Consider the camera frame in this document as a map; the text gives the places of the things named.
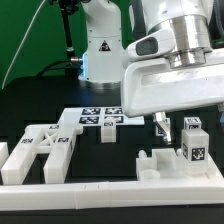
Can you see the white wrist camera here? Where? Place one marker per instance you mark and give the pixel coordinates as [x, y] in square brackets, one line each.
[157, 44]

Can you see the white tagged cube far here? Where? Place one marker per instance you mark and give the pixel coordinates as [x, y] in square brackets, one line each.
[192, 122]

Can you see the white part at left edge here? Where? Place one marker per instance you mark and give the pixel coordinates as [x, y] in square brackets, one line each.
[4, 154]

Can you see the black camera stand pole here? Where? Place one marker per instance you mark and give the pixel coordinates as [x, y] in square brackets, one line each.
[67, 8]

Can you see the white chair seat block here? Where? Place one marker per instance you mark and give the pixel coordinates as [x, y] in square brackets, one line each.
[168, 164]

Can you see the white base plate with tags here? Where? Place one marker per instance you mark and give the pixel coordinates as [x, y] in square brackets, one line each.
[95, 116]

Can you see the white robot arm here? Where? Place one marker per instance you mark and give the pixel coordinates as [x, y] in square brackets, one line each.
[170, 66]

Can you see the white chair back frame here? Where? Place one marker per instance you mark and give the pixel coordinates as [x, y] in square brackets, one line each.
[57, 141]

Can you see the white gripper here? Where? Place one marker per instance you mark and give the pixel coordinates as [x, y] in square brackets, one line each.
[151, 86]

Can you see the white tagged cube near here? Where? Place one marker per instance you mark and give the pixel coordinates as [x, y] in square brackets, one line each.
[163, 127]

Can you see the white tagged cube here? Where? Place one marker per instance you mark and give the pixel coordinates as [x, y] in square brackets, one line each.
[192, 122]
[163, 127]

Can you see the white L-shaped border fence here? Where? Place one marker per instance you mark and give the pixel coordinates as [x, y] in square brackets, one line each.
[153, 192]

